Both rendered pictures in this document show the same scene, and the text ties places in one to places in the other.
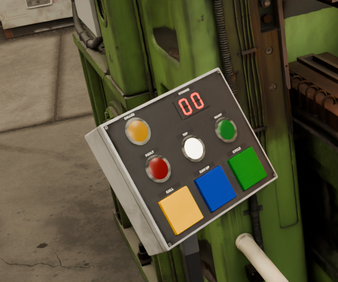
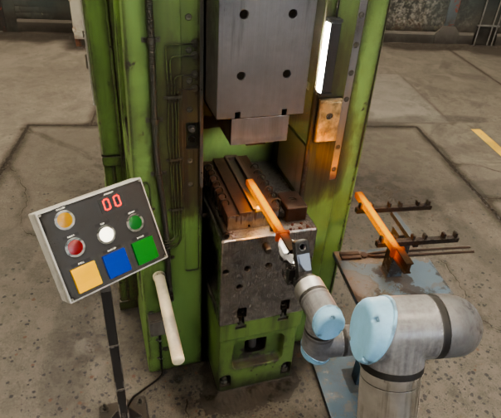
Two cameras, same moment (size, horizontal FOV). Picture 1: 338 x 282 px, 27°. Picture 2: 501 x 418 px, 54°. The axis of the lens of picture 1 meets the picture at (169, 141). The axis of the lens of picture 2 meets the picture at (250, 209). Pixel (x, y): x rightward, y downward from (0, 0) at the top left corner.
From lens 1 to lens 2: 0.47 m
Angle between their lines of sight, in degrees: 11
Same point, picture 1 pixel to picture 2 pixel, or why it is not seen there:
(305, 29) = not seen: hidden behind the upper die
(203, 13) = (144, 130)
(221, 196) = (119, 269)
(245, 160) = (144, 245)
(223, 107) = (137, 206)
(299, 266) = (196, 294)
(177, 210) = (83, 277)
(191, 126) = (108, 218)
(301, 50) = (231, 148)
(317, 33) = not seen: hidden behind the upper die
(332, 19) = not seen: hidden behind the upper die
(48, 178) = (72, 171)
